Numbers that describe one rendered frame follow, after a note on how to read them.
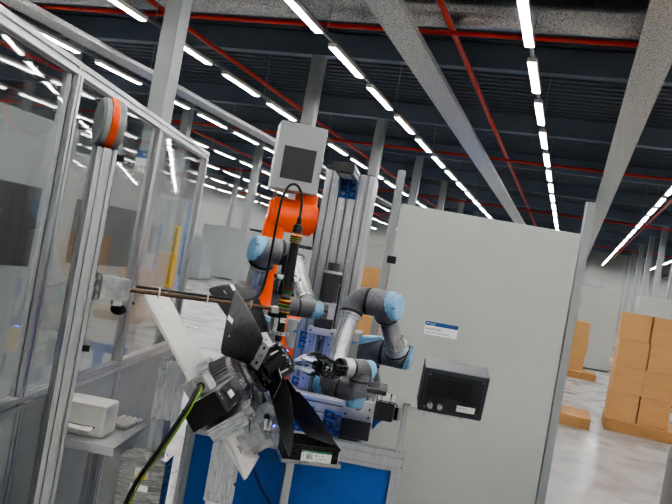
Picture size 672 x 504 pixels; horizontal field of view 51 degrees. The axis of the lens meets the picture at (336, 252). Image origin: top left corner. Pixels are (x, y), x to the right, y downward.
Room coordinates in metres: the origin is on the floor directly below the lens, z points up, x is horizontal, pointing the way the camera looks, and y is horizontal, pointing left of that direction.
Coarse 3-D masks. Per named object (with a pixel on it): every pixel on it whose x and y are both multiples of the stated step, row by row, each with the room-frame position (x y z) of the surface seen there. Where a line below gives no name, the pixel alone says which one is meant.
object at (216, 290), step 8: (216, 288) 2.57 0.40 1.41; (224, 288) 2.59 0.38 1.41; (240, 288) 2.65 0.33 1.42; (248, 288) 2.69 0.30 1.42; (224, 296) 2.57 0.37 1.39; (248, 296) 2.64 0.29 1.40; (224, 304) 2.55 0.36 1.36; (224, 312) 2.53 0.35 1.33; (256, 312) 2.60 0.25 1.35; (256, 320) 2.57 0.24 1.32; (264, 320) 2.59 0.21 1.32; (264, 328) 2.56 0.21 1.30
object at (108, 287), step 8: (96, 280) 2.21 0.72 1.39; (104, 280) 2.21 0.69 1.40; (112, 280) 2.22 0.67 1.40; (120, 280) 2.24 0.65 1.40; (128, 280) 2.25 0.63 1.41; (96, 288) 2.21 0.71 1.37; (104, 288) 2.21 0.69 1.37; (112, 288) 2.23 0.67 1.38; (120, 288) 2.24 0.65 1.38; (128, 288) 2.25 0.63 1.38; (96, 296) 2.21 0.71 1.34; (104, 296) 2.21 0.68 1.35; (112, 296) 2.23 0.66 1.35; (120, 296) 2.24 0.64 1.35; (128, 296) 2.25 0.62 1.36
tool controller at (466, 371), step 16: (432, 368) 2.85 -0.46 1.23; (448, 368) 2.87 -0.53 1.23; (464, 368) 2.89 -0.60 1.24; (480, 368) 2.92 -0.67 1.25; (432, 384) 2.86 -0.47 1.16; (448, 384) 2.85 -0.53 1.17; (464, 384) 2.84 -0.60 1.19; (480, 384) 2.84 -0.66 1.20; (432, 400) 2.87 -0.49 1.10; (448, 400) 2.87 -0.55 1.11; (464, 400) 2.86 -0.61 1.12; (480, 400) 2.85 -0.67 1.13; (464, 416) 2.88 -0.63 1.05; (480, 416) 2.87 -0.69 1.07
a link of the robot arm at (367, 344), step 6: (366, 336) 3.31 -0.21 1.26; (372, 336) 3.30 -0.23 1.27; (378, 336) 3.32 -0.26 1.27; (360, 342) 3.33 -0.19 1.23; (366, 342) 3.30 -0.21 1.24; (372, 342) 3.29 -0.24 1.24; (378, 342) 3.30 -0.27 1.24; (384, 342) 3.30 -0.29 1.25; (360, 348) 3.32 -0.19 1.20; (366, 348) 3.30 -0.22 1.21; (372, 348) 3.29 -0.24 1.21; (378, 348) 3.28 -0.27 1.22; (360, 354) 3.31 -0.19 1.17; (366, 354) 3.30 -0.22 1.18; (372, 354) 3.29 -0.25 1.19; (378, 354) 3.28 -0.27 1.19; (372, 360) 3.30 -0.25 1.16; (378, 360) 3.29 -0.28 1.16
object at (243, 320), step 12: (240, 300) 2.30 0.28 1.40; (228, 312) 2.23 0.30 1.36; (240, 312) 2.29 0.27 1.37; (228, 324) 2.22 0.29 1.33; (240, 324) 2.28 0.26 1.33; (252, 324) 2.35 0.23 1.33; (240, 336) 2.28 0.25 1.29; (252, 336) 2.35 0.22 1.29; (228, 348) 2.22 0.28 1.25; (240, 348) 2.30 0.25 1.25; (252, 348) 2.36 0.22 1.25; (240, 360) 2.31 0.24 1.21
